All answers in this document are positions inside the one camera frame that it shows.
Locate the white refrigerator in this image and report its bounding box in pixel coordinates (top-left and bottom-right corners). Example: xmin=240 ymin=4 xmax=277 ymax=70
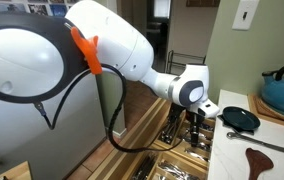
xmin=0 ymin=0 xmax=107 ymax=178

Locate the small colour photo print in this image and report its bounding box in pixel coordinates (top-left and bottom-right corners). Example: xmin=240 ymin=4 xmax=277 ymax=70
xmin=27 ymin=3 xmax=50 ymax=17

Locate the orange cable clip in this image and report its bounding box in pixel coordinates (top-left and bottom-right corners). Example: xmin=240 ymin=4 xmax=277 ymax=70
xmin=70 ymin=26 xmax=104 ymax=76

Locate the light wooden box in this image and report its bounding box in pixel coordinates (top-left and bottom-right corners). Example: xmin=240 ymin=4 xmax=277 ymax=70
xmin=0 ymin=160 xmax=33 ymax=180

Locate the brown wooden spatula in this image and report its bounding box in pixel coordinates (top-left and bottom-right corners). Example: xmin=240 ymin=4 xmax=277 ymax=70
xmin=244 ymin=147 xmax=275 ymax=180

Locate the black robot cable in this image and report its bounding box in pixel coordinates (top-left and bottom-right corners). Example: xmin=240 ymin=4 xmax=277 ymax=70
xmin=33 ymin=62 xmax=196 ymax=154

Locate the long silver metal utensil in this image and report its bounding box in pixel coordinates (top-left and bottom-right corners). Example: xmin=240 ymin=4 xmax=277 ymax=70
xmin=225 ymin=131 xmax=284 ymax=158

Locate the teal kettle with black handle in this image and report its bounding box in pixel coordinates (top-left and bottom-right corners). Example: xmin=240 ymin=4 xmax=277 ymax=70
xmin=261 ymin=60 xmax=284 ymax=118

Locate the wooden wall coat rack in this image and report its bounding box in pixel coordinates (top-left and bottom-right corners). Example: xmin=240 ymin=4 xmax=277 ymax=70
xmin=185 ymin=0 xmax=221 ymax=8

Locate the white wall outlet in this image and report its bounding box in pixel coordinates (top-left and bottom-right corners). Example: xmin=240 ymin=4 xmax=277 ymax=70
xmin=231 ymin=0 xmax=261 ymax=32

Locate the wooden trivet board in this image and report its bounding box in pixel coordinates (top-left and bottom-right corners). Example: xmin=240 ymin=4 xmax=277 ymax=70
xmin=247 ymin=93 xmax=284 ymax=132

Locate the light wooden kitchen drawer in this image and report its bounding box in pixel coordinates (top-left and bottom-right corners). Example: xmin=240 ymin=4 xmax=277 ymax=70
xmin=87 ymin=97 xmax=217 ymax=180

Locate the blue toned photo print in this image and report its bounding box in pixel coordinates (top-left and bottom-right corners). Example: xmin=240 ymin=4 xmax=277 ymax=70
xmin=49 ymin=3 xmax=69 ymax=18

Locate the dark teal round dish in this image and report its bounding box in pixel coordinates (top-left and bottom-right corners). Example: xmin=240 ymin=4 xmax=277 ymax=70
xmin=222 ymin=105 xmax=261 ymax=132

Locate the small wooden cutlery tray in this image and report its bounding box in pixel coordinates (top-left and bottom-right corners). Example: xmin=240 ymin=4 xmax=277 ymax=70
xmin=128 ymin=151 xmax=211 ymax=180

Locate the bright hallway window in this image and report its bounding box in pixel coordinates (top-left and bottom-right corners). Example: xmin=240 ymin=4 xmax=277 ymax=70
xmin=153 ymin=0 xmax=172 ymax=20

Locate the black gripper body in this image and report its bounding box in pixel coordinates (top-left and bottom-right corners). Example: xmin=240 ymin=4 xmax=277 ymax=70
xmin=172 ymin=104 xmax=205 ymax=134

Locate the black wire shelf rack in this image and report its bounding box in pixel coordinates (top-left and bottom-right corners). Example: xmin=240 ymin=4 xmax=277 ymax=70
xmin=165 ymin=49 xmax=207 ymax=77

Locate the landscape photo print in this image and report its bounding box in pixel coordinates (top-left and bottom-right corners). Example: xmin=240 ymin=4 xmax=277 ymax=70
xmin=0 ymin=2 xmax=26 ymax=14

